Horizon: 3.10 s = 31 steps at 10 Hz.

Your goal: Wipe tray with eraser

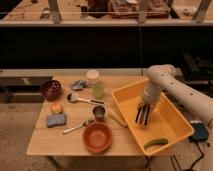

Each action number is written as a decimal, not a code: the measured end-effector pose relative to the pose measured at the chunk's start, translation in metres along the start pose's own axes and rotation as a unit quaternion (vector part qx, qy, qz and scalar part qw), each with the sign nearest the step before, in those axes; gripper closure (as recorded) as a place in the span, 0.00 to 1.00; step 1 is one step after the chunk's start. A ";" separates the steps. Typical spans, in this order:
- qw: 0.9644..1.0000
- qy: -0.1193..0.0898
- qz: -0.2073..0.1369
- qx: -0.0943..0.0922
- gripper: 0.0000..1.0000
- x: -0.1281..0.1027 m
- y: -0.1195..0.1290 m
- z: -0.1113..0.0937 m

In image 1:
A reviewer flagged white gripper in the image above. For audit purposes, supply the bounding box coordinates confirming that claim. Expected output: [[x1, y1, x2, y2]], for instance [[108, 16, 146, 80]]
[[137, 82, 162, 113]]

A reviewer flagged yellow plastic tray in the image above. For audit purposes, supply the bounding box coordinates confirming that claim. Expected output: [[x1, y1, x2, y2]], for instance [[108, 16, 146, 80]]
[[112, 77, 194, 156]]

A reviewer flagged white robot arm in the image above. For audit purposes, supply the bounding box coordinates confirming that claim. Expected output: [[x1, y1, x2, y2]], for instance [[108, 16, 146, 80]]
[[135, 64, 213, 129]]

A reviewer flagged yellow banana toy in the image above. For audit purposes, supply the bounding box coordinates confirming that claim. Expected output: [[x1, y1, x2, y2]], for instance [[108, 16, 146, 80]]
[[109, 112, 127, 128]]

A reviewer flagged green pepper toy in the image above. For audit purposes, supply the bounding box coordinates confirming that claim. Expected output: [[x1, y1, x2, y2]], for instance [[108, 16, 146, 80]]
[[144, 138, 168, 149]]

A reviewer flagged small metal cup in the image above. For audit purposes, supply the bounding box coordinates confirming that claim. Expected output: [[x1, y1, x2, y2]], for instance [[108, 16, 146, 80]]
[[92, 106, 105, 122]]

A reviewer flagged green translucent cup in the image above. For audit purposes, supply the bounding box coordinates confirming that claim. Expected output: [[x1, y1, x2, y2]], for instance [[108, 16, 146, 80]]
[[93, 82, 104, 99]]

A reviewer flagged orange bowl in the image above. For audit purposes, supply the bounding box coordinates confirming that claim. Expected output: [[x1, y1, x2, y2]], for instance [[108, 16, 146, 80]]
[[82, 122, 112, 154]]

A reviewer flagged metal spoon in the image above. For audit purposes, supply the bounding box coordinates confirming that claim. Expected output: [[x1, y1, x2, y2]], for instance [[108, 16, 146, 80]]
[[62, 119, 94, 135]]

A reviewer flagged blue box on floor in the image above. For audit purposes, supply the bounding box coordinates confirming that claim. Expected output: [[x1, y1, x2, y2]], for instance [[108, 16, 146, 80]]
[[189, 123, 209, 142]]

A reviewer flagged white lidded jar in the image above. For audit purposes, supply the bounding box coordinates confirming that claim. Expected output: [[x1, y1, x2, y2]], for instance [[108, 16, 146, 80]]
[[86, 69, 100, 85]]

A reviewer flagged wooden table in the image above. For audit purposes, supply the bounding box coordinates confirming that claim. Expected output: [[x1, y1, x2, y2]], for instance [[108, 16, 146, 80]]
[[27, 76, 143, 157]]

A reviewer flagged crumpled blue cloth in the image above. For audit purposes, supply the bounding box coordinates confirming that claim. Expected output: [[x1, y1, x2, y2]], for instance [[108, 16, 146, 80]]
[[71, 80, 87, 91]]

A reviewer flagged small orange fruit toy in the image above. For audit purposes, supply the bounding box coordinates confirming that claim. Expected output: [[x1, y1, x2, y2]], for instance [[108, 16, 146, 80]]
[[50, 102, 63, 114]]

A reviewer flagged blue sponge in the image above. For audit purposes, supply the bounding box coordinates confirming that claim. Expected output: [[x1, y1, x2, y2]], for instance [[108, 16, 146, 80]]
[[46, 114, 66, 128]]

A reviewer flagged dark purple bowl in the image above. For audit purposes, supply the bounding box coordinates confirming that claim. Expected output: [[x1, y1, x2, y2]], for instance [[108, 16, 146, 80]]
[[40, 80, 62, 101]]

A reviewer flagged black floor cable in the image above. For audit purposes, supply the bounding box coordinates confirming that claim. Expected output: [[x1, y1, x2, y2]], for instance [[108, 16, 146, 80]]
[[170, 139, 211, 171]]

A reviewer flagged white handled brush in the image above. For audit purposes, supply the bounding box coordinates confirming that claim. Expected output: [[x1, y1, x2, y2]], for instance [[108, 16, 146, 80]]
[[67, 93, 104, 105]]

